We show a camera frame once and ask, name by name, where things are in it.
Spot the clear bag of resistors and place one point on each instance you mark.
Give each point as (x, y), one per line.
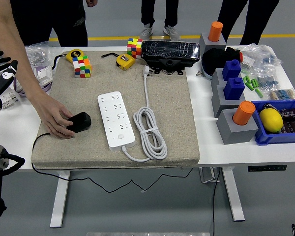
(284, 94)

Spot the orange cylinder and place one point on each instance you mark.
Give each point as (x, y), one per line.
(243, 113)
(215, 30)

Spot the yellow lemon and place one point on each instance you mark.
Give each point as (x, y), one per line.
(271, 120)

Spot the small black silver tool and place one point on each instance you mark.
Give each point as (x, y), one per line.
(268, 106)

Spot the blue square peg block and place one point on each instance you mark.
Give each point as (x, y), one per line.
(231, 71)
(234, 89)

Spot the purple tray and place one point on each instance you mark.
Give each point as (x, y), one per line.
(48, 86)

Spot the black cloth bundle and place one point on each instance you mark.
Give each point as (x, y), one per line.
(215, 59)

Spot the black plastic-wrapped device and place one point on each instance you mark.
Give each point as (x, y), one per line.
(169, 50)

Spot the white blue-rimmed object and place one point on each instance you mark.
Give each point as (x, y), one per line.
(208, 75)

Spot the clear bag of screws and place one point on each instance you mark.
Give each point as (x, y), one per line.
(38, 55)

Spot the person's left hand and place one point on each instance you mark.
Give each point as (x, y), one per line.
(91, 3)

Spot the person's right hand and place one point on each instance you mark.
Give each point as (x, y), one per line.
(51, 118)

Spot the white table leg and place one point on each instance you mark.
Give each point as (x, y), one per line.
(233, 196)
(60, 214)

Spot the small clear plastic bag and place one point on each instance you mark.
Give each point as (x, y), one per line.
(54, 51)

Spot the person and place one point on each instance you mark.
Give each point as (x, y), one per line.
(255, 19)
(51, 19)
(172, 14)

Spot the square yellow tape measure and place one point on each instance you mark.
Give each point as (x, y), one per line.
(125, 62)

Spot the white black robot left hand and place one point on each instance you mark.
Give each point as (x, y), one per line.
(0, 81)

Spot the black hex key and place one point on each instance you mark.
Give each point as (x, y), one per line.
(110, 53)

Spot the small green cylinder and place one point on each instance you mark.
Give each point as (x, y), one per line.
(252, 83)
(244, 80)
(249, 86)
(256, 83)
(248, 79)
(259, 93)

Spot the black power adapter plug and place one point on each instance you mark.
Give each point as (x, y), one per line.
(82, 121)

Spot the small white socket panel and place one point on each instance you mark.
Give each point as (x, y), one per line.
(44, 75)

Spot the white power strip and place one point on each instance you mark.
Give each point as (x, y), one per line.
(116, 120)

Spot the white circuit breaker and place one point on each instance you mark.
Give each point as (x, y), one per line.
(11, 99)

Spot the black table control panel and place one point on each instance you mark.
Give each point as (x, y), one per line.
(266, 168)

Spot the grey under-table bracket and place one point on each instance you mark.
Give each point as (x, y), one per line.
(207, 175)

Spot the dark brown capacitor pile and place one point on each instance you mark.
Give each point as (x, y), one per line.
(293, 120)

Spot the grey-brown fabric mat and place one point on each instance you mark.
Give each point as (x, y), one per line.
(174, 110)

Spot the person's right forearm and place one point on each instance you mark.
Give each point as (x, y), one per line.
(12, 44)

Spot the round yellow tape measure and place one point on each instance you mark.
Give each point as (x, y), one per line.
(75, 54)

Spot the colourful puzzle cube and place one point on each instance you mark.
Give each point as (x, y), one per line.
(134, 48)
(82, 67)

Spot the grey block with hole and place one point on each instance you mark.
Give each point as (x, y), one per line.
(212, 45)
(216, 79)
(220, 104)
(236, 134)

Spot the small metal piece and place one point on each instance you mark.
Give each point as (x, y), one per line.
(199, 73)

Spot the clear bag of blue parts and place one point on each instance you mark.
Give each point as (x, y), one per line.
(265, 57)
(268, 81)

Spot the blue plastic bin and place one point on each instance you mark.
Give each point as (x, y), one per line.
(277, 138)

